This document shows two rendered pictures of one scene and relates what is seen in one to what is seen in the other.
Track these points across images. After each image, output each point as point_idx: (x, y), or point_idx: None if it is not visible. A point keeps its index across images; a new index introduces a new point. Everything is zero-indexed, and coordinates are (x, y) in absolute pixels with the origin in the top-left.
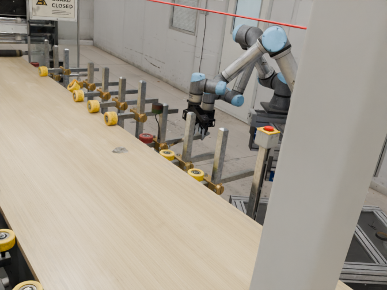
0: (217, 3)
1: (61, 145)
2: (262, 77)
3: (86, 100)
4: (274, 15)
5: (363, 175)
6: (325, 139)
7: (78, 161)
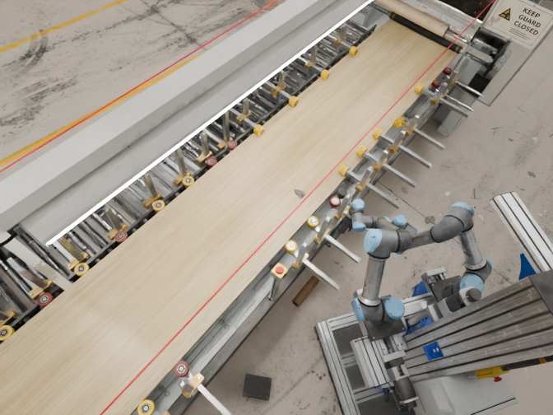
0: None
1: (289, 160)
2: (464, 261)
3: (542, 116)
4: None
5: None
6: None
7: (271, 178)
